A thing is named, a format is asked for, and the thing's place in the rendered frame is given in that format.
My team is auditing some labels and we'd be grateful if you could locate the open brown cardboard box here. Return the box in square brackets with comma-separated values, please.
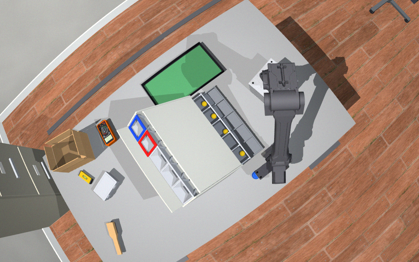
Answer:
[44, 129, 95, 173]

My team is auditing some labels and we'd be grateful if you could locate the green tray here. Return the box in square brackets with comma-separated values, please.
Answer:
[141, 42, 224, 105]

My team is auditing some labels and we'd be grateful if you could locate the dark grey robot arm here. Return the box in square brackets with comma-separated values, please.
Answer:
[254, 63, 305, 184]

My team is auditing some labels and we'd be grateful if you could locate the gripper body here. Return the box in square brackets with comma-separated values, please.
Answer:
[264, 145, 272, 159]

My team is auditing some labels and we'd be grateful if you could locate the yellow spirit level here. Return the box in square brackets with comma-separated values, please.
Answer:
[78, 171, 93, 184]

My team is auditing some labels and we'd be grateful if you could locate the orange digital multimeter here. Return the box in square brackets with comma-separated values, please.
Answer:
[97, 120, 117, 146]

